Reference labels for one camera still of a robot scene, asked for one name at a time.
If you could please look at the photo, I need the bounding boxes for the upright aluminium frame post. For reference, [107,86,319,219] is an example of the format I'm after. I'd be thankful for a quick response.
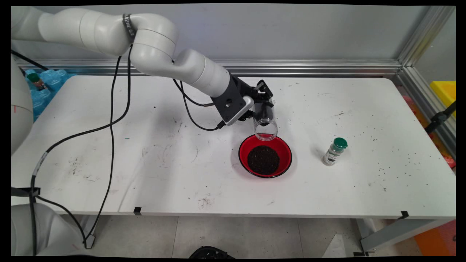
[397,5,456,68]

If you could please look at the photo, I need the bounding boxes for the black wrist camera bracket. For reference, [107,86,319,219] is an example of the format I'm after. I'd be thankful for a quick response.
[210,73,255,127]

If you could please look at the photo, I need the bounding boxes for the thin black cable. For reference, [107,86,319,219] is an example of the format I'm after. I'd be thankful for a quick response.
[35,55,224,250]

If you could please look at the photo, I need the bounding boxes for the black cable with grey label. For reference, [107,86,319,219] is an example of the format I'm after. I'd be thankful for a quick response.
[30,44,215,257]

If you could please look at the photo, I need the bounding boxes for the yellow plastic box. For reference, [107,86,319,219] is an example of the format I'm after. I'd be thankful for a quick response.
[430,81,456,117]

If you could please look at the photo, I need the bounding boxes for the spice shaker with green cap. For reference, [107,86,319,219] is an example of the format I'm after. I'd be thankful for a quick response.
[322,137,348,167]

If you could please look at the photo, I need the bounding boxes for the small bottle with green cap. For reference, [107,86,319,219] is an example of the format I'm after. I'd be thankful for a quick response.
[27,73,48,91]

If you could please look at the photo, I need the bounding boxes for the black cable holding strap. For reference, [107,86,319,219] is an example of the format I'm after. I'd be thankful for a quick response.
[11,187,41,198]

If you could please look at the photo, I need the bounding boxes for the orange box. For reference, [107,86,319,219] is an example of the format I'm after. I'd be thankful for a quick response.
[413,220,456,256]

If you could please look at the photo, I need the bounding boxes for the blue plastic bottle pack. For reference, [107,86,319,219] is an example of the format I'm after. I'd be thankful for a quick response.
[24,69,77,121]

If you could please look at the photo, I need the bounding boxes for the black round floor object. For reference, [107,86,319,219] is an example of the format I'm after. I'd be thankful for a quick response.
[189,246,235,259]

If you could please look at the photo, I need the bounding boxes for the grey table leg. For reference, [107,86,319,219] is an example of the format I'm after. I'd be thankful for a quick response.
[351,218,455,255]
[60,215,100,250]

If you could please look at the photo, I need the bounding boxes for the red plastic item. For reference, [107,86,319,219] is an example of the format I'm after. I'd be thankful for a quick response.
[439,151,456,170]

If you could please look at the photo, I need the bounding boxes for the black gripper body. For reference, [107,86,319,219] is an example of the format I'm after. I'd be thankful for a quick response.
[242,87,265,121]

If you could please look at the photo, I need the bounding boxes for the black camera stand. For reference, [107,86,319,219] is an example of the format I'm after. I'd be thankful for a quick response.
[424,101,456,134]

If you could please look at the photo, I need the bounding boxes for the short aluminium frame rail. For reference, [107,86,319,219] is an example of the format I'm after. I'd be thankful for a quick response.
[395,67,456,160]

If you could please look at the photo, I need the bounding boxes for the long aluminium frame rail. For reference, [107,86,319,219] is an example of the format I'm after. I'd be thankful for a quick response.
[15,59,403,77]

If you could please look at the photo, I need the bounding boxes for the clear plastic jar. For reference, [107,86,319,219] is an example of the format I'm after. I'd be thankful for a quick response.
[252,102,279,142]

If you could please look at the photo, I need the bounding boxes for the red bowl with black rim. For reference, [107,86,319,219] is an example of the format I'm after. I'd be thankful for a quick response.
[238,133,293,179]

